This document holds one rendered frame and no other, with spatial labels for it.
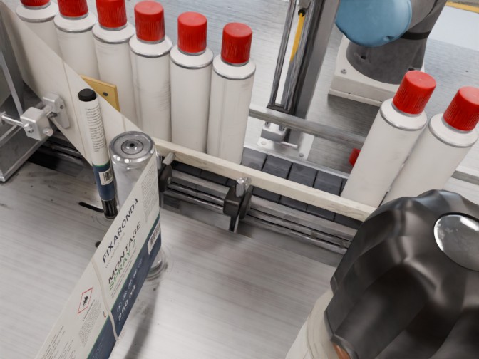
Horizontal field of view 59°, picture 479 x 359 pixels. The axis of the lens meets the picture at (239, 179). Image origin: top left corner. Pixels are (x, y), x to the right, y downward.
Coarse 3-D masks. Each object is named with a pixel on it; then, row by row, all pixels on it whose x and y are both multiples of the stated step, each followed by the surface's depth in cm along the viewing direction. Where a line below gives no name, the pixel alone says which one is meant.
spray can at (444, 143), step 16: (464, 96) 42; (448, 112) 43; (464, 112) 42; (432, 128) 45; (448, 128) 44; (464, 128) 43; (416, 144) 48; (432, 144) 45; (448, 144) 44; (464, 144) 44; (416, 160) 48; (432, 160) 46; (448, 160) 45; (400, 176) 51; (416, 176) 49; (432, 176) 47; (448, 176) 48; (400, 192) 52; (416, 192) 50
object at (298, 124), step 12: (252, 108) 56; (264, 108) 57; (264, 120) 57; (276, 120) 56; (288, 120) 56; (300, 120) 56; (312, 132) 56; (324, 132) 55; (336, 132) 55; (348, 132) 55; (348, 144) 55; (360, 144) 55; (408, 156) 53; (468, 168) 53; (468, 180) 53
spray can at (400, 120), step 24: (408, 72) 43; (408, 96) 43; (384, 120) 46; (408, 120) 44; (384, 144) 47; (408, 144) 46; (360, 168) 52; (384, 168) 49; (360, 192) 53; (384, 192) 53
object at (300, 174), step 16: (176, 160) 60; (256, 160) 61; (272, 160) 62; (288, 160) 62; (208, 176) 58; (224, 176) 59; (288, 176) 61; (304, 176) 60; (320, 176) 61; (336, 176) 61; (256, 192) 57; (272, 192) 58; (336, 192) 59; (304, 208) 56; (320, 208) 57; (352, 224) 55
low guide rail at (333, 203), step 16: (160, 144) 57; (192, 160) 57; (208, 160) 56; (224, 160) 56; (240, 176) 56; (256, 176) 55; (272, 176) 55; (288, 192) 55; (304, 192) 54; (320, 192) 54; (336, 208) 54; (352, 208) 53; (368, 208) 53
